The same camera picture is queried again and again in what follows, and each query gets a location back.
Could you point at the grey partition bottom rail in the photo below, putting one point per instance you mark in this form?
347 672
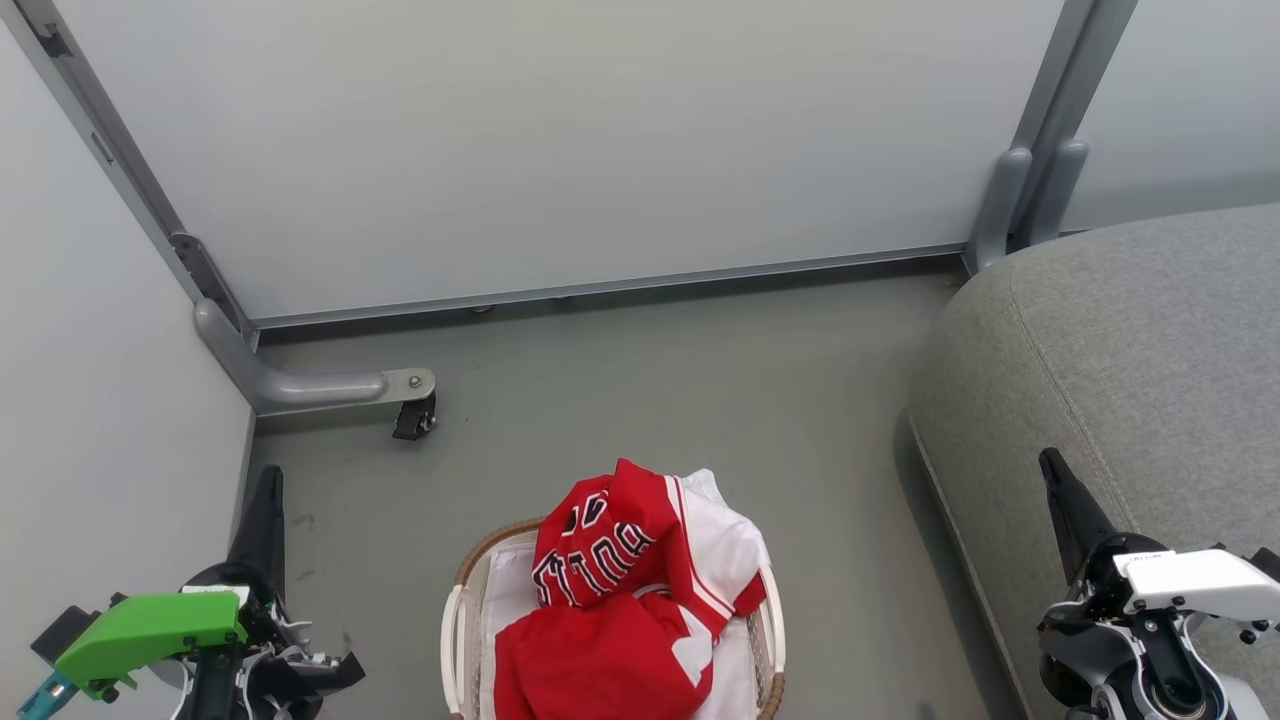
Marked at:
620 285

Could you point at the grey partition foot bar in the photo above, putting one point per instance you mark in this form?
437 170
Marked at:
310 387

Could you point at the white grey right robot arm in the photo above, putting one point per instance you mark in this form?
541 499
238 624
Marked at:
1110 660

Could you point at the grey single partition post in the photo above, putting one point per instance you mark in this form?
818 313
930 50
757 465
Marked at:
110 140

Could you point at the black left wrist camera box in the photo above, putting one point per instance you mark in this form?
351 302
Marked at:
62 630

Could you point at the red garment with white patches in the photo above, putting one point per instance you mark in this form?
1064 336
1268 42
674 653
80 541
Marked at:
590 660

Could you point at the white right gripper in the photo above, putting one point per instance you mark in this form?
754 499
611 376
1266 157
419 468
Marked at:
1190 580

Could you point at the red white lettered jersey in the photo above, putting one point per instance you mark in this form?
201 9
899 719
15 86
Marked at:
610 540

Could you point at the black caster wheel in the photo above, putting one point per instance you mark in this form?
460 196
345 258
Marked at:
414 420

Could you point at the grey double partition post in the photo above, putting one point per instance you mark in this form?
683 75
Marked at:
1050 130

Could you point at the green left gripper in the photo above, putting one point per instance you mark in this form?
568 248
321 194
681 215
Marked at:
150 625

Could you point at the grey fabric sofa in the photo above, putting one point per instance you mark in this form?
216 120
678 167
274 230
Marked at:
1130 360

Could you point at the wicker laundry basket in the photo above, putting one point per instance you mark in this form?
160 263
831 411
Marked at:
452 640

